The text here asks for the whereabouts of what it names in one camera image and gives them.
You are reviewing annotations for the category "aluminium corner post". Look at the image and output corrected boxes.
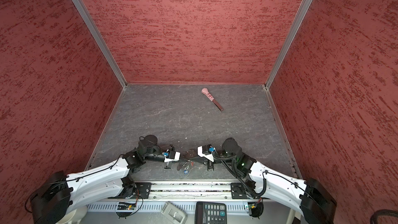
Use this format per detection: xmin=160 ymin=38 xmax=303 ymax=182
xmin=265 ymin=0 xmax=313 ymax=90
xmin=72 ymin=0 xmax=128 ymax=90

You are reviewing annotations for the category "pink handled knife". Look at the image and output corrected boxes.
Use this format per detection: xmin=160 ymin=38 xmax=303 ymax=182
xmin=201 ymin=88 xmax=224 ymax=112

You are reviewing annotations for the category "aluminium front rail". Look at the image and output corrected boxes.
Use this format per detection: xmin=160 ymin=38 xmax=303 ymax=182
xmin=63 ymin=179 xmax=312 ymax=202

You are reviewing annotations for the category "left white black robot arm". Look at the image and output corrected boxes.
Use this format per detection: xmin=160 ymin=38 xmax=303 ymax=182
xmin=27 ymin=135 xmax=180 ymax=224

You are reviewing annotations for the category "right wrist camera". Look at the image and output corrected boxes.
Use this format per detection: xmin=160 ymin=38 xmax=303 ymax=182
xmin=197 ymin=144 xmax=215 ymax=162

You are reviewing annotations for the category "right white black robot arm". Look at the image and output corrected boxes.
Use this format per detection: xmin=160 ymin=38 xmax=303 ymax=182
xmin=191 ymin=138 xmax=337 ymax=224

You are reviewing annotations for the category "grey plastic device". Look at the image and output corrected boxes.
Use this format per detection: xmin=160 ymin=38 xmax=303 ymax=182
xmin=161 ymin=202 xmax=188 ymax=224

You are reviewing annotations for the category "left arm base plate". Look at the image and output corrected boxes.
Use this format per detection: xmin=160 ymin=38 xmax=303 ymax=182
xmin=119 ymin=182 xmax=152 ymax=199

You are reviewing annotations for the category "white mug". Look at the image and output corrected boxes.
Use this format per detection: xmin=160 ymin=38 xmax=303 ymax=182
xmin=57 ymin=205 xmax=88 ymax=224

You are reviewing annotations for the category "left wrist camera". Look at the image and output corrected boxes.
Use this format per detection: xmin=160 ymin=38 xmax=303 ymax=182
xmin=162 ymin=145 xmax=180 ymax=163

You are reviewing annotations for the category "left aluminium corner post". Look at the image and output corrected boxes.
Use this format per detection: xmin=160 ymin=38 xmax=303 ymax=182
xmin=72 ymin=0 xmax=128 ymax=90

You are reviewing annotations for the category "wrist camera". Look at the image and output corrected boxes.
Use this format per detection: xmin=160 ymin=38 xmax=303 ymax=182
xmin=197 ymin=144 xmax=215 ymax=162
xmin=162 ymin=145 xmax=180 ymax=163

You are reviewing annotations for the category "black calculator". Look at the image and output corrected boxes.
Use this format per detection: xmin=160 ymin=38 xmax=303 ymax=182
xmin=194 ymin=202 xmax=227 ymax=224

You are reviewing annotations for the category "black cable coil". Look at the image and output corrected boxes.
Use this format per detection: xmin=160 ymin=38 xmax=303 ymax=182
xmin=369 ymin=209 xmax=398 ymax=224

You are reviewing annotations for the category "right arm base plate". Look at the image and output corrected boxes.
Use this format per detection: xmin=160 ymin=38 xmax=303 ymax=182
xmin=231 ymin=183 xmax=267 ymax=200

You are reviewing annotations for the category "right aluminium corner post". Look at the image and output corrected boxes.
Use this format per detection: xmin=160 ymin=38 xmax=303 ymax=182
xmin=265 ymin=0 xmax=313 ymax=90

